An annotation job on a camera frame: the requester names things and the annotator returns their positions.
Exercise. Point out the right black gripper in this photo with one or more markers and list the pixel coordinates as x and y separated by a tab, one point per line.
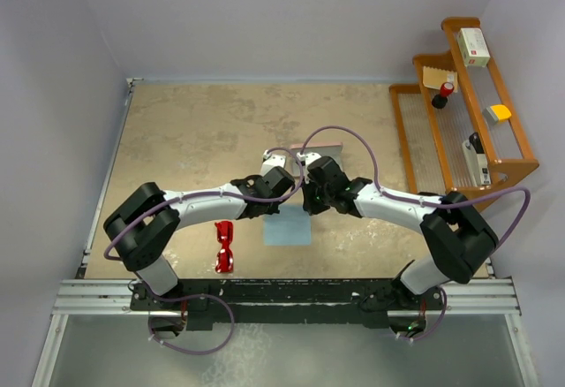
309	204

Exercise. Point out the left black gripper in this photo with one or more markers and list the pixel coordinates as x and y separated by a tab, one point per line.
274	208

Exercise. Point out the pink glasses case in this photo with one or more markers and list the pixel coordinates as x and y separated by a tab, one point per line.
332	149

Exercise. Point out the blue cleaning cloth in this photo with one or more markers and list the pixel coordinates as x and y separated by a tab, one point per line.
291	226

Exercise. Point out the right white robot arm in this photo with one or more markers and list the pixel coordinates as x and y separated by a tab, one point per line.
459	240

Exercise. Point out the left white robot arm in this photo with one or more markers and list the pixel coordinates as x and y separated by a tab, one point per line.
142	226

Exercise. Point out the red sunglasses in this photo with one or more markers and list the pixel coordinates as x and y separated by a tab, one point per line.
224	236

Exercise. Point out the red black stamp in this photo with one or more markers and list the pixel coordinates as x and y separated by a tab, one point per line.
440	100

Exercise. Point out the wooden tiered shelf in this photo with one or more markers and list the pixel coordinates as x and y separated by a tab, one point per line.
431	139

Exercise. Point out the tan paper packet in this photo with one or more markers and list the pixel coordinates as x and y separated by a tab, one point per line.
435	77

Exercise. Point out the white black device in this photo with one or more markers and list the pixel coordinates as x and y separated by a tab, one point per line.
476	161

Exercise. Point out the yellow grey sponge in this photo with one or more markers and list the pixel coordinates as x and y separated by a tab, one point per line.
496	114

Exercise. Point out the white red box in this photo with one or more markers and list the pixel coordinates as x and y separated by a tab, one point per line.
473	47

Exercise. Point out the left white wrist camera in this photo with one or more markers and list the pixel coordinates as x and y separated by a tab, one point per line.
271	160

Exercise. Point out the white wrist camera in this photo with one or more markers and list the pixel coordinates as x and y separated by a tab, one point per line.
306	158
271	160

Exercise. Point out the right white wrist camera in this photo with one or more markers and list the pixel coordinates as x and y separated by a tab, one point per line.
306	158

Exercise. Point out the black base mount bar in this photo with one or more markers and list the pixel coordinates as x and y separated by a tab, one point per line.
375	303

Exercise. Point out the aluminium frame rail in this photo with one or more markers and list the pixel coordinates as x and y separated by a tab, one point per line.
285	332

